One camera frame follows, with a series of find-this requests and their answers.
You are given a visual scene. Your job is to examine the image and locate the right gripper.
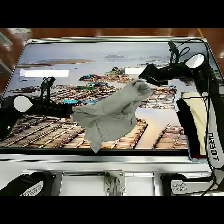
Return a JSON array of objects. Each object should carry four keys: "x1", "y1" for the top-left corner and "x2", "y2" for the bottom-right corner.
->
[{"x1": 137, "y1": 63, "x2": 172, "y2": 87}]

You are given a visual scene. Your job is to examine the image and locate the black cable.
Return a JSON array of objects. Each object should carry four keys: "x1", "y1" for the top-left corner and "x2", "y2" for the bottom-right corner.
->
[{"x1": 196, "y1": 38, "x2": 217, "y2": 196}]

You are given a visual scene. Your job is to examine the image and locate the silver frame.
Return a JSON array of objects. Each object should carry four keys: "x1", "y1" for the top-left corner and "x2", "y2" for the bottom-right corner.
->
[{"x1": 0, "y1": 152, "x2": 224, "y2": 197}]

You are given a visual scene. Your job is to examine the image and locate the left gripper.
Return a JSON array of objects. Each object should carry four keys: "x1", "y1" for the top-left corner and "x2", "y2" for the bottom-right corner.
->
[{"x1": 49, "y1": 101, "x2": 75, "y2": 118}]

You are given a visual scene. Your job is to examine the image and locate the grey T-shirt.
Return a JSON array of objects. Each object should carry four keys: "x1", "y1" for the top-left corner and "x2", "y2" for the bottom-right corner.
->
[{"x1": 71, "y1": 78, "x2": 153, "y2": 154}]

